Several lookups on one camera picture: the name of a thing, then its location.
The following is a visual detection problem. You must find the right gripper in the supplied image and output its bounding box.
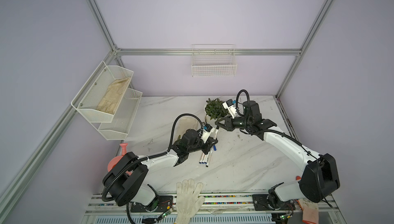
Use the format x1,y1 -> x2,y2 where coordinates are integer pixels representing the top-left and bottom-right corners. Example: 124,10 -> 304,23
213,114 -> 250,133

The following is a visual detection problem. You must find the white marker pen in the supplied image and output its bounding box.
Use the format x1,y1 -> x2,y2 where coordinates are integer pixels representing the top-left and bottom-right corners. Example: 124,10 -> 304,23
213,127 -> 219,139
205,150 -> 213,167

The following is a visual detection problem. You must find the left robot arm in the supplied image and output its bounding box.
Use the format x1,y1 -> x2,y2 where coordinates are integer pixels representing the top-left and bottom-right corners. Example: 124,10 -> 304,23
101,126 -> 218,208

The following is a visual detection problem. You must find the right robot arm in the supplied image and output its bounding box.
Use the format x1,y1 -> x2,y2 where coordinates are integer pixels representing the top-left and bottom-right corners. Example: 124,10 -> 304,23
215,99 -> 340,210

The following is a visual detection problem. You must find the white marker blue cap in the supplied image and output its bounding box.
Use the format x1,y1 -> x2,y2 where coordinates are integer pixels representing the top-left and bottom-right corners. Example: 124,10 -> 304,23
199,153 -> 205,164

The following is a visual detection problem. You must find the potted green plant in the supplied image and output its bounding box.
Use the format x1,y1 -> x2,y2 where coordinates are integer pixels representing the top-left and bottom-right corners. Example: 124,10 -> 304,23
204,98 -> 229,126

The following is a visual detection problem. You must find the white work glove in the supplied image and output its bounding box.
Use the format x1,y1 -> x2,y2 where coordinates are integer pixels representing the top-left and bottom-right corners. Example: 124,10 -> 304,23
174,179 -> 205,224

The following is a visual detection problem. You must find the lower white mesh shelf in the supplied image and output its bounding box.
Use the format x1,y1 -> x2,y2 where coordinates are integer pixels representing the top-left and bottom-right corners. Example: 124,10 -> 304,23
98,88 -> 143,140

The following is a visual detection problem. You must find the white mesh shelf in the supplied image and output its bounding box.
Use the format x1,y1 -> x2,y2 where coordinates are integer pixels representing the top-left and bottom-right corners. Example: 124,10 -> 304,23
98,88 -> 143,140
71,61 -> 133,123

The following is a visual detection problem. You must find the upper white mesh shelf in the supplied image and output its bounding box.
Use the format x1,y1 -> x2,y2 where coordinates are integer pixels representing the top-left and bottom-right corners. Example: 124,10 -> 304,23
71,61 -> 133,123

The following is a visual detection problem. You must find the orange white glove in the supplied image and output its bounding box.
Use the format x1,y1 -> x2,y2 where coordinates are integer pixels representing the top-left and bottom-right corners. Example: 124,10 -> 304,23
297,198 -> 319,224

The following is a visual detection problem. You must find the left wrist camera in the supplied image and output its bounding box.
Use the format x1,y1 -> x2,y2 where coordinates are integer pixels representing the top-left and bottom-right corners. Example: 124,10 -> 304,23
201,124 -> 212,143

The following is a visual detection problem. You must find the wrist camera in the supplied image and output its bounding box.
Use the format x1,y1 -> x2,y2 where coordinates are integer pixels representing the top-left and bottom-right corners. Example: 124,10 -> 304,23
201,124 -> 212,143
222,99 -> 237,119

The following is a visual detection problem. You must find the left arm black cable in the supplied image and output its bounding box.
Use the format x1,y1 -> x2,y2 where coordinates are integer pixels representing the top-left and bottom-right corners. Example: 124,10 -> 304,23
167,113 -> 204,152

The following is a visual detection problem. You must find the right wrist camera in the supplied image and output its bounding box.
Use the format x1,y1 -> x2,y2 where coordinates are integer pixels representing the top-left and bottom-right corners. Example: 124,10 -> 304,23
222,99 -> 237,119

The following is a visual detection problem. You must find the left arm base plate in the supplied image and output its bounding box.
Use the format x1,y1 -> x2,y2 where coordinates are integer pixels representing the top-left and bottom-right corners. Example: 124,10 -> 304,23
129,195 -> 173,213

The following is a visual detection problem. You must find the white wire basket back wall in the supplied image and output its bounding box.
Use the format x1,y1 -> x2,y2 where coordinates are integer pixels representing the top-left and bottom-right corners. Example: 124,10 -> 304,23
191,44 -> 238,77

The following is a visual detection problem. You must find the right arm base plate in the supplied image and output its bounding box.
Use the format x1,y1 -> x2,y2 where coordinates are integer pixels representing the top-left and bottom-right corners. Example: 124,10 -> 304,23
252,194 -> 295,211

